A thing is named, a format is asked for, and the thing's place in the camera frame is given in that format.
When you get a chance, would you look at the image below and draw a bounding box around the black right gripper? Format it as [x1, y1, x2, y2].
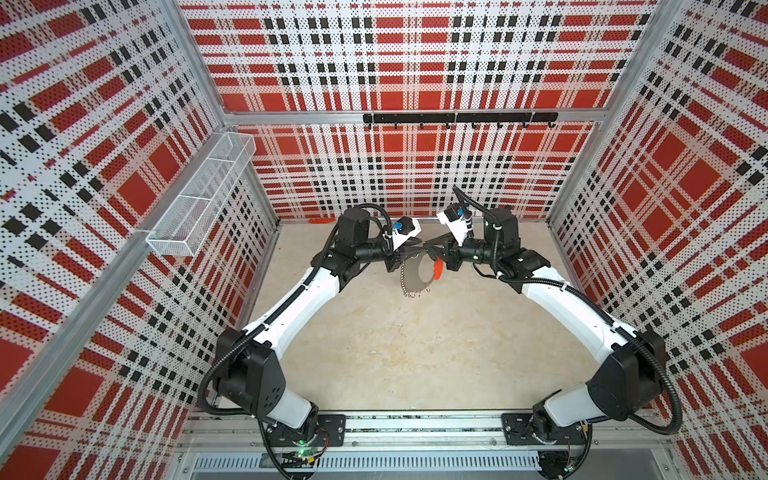
[423, 233, 498, 274]

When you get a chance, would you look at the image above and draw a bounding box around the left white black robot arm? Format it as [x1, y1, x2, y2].
[197, 204, 422, 437]

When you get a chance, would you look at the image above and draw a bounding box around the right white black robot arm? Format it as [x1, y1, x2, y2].
[424, 203, 681, 440]

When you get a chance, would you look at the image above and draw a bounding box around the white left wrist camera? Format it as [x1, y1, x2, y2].
[392, 216, 421, 250]

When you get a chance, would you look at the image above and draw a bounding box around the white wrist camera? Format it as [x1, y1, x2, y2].
[392, 216, 421, 250]
[437, 203, 473, 246]

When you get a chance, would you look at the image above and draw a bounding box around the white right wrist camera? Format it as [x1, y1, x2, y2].
[437, 203, 473, 246]

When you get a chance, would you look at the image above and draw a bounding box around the black wall hook rail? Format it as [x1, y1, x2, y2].
[362, 111, 560, 127]

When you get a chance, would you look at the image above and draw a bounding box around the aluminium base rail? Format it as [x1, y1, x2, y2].
[169, 410, 685, 479]

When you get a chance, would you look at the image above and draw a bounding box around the white wire mesh basket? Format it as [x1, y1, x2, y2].
[147, 132, 255, 257]

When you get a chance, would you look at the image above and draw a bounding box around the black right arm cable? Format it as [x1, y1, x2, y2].
[451, 184, 684, 436]

